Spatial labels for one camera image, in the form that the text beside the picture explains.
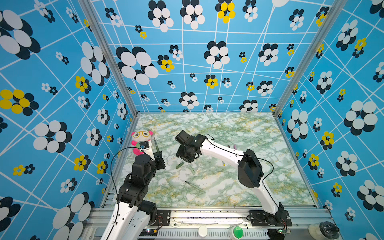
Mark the green push button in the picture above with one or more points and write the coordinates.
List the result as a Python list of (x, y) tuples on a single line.
[(236, 233)]

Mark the aluminium front rail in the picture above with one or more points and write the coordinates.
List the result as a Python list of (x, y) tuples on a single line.
[(184, 225)]

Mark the left aluminium corner post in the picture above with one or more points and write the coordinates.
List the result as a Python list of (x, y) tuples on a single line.
[(102, 41)]

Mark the aluminium corner post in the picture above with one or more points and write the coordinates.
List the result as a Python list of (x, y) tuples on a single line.
[(320, 36), (102, 41)]

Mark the right aluminium corner post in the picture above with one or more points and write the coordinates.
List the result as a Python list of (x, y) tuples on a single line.
[(320, 36)]

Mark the dark green gel pen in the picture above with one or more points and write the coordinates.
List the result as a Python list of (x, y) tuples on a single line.
[(194, 186)]

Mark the pink green plush toy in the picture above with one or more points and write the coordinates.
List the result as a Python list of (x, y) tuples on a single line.
[(140, 136)]

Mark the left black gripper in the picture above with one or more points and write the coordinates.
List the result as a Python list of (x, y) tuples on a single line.
[(158, 159)]

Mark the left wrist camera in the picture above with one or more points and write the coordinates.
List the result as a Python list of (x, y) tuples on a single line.
[(146, 148)]

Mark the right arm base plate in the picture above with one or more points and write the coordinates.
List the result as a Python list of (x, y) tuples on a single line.
[(260, 218)]

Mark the white push button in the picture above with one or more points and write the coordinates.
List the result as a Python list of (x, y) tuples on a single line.
[(203, 232)]

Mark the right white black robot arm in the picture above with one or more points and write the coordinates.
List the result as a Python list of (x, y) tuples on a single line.
[(250, 170)]

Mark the light green pen cap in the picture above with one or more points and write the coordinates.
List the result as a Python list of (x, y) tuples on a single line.
[(192, 170)]

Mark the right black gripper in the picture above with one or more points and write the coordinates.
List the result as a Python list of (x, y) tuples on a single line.
[(179, 153)]

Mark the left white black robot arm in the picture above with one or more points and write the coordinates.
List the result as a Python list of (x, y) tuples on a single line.
[(132, 213)]

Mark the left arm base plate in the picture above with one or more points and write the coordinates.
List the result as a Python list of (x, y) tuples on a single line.
[(162, 218)]

